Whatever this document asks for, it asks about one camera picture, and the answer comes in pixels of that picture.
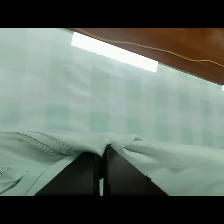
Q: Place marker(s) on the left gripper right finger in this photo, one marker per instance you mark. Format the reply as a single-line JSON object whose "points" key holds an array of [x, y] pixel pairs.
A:
{"points": [[125, 178]]}

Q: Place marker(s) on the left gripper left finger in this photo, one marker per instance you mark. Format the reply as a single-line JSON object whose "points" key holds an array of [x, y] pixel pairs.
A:
{"points": [[78, 176]]}

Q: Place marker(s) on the pale green shirt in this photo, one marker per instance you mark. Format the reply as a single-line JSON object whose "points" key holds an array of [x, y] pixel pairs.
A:
{"points": [[173, 166]]}

